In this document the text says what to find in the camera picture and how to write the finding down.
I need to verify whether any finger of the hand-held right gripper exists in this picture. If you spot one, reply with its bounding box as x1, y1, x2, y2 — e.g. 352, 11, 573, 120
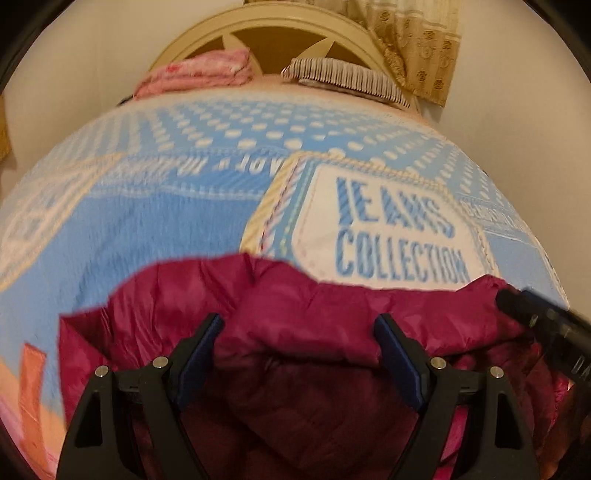
495, 288, 557, 334
519, 288, 591, 326

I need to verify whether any striped pillow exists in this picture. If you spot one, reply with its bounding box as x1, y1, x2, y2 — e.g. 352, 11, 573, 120
281, 56, 411, 110

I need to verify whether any magenta puffer jacket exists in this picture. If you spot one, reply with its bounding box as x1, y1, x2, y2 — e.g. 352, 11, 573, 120
58, 253, 573, 480

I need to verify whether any beige floral window curtain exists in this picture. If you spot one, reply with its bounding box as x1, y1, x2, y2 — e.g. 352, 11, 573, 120
0, 95, 12, 160
245, 0, 462, 108

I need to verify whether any folded pink floral quilt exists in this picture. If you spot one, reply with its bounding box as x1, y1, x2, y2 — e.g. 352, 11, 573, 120
134, 47, 254, 100

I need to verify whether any pink and blue printed blanket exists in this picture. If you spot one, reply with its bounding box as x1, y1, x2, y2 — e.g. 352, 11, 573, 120
0, 90, 573, 480

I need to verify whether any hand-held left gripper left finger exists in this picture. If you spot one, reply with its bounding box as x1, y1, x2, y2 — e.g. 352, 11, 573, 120
56, 313, 225, 480

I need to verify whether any cream wooden headboard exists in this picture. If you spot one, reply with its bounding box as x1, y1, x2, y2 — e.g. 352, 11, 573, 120
148, 4, 393, 84

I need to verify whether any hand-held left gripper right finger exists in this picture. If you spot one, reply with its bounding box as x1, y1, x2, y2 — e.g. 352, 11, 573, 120
374, 314, 541, 480

